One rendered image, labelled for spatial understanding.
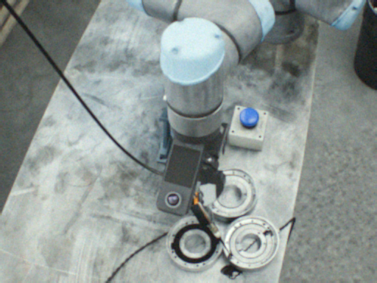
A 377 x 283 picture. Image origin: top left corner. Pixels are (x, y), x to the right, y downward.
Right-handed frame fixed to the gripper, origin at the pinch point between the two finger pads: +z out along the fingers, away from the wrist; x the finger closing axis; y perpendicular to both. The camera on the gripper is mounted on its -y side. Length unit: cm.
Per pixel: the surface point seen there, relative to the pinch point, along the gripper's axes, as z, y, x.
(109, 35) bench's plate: 6, 44, 36
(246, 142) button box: 6.7, 19.4, -4.9
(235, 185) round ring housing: 7.6, 9.7, -5.0
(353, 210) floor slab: 85, 56, -45
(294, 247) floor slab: 87, 37, -25
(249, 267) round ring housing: 8.4, -6.4, -11.7
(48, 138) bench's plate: 10.6, 12.2, 38.6
